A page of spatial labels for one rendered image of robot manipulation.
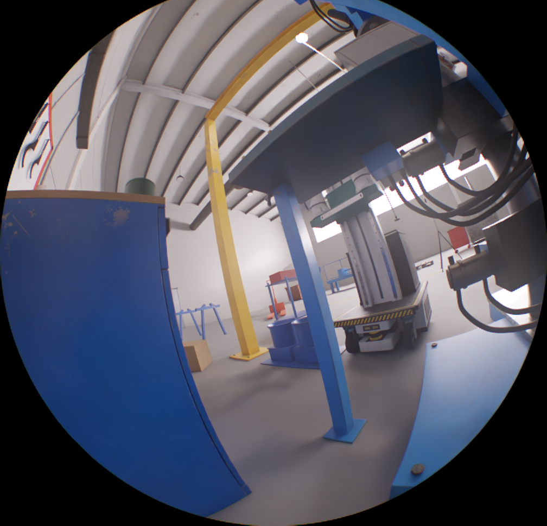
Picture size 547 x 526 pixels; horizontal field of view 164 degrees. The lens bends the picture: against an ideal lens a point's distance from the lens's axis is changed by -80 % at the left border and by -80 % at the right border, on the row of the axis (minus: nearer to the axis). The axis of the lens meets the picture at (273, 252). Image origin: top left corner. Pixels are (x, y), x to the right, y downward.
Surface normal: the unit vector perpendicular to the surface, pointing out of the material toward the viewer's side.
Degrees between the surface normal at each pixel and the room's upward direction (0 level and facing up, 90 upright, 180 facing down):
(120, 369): 90
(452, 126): 90
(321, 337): 90
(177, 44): 173
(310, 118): 180
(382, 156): 90
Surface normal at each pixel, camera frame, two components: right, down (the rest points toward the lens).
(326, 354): -0.69, 0.00
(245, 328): 0.68, -0.33
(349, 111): 0.25, 0.94
